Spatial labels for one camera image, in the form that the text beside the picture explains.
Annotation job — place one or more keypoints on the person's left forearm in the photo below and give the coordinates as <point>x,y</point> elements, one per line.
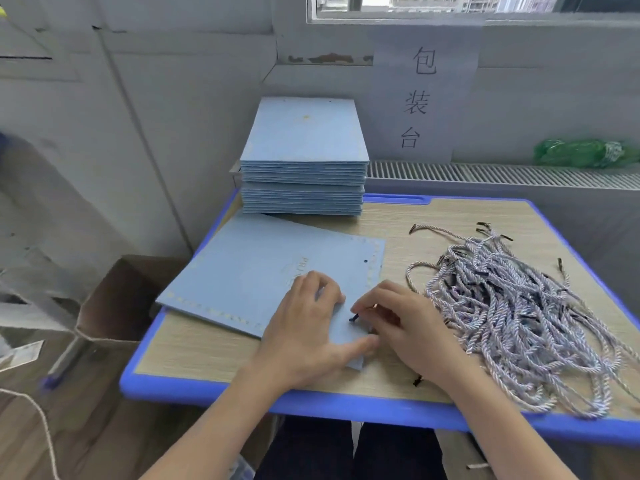
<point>225,424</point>

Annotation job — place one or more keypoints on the person's left hand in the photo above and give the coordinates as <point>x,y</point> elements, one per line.
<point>300,339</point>

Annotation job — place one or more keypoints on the person's right thumb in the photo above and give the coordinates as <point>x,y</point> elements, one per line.
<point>385,328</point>

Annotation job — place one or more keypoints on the white paper slip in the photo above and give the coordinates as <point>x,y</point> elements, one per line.
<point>20,354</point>

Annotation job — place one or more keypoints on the person's left thumb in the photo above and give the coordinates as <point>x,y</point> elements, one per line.
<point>357,347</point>

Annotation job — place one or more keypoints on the brown cardboard box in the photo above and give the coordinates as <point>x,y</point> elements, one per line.
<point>120,299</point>

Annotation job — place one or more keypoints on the stack of blue paper bags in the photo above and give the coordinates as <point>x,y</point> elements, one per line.
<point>305,139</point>

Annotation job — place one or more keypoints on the window frame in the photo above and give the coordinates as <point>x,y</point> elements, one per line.
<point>450,14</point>

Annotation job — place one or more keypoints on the green plastic bag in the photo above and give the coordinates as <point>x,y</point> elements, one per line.
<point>580,152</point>

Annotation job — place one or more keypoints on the person's right hand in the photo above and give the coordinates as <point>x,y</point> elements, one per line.
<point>425,334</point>

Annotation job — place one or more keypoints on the white paper sign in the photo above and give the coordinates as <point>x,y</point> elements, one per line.
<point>425,94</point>

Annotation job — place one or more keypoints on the white radiator grille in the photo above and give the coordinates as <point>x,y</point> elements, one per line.
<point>500,173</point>

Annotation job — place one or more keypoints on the person's dark trousers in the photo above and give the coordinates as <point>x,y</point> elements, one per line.
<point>350,452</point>

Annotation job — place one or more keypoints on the wooden table with blue rim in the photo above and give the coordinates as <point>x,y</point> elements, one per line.
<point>400,244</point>

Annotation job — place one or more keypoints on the person's right forearm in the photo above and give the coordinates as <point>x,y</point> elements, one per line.
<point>500,424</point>

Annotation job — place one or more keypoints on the blue paper bag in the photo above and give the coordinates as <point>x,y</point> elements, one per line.
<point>250,264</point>

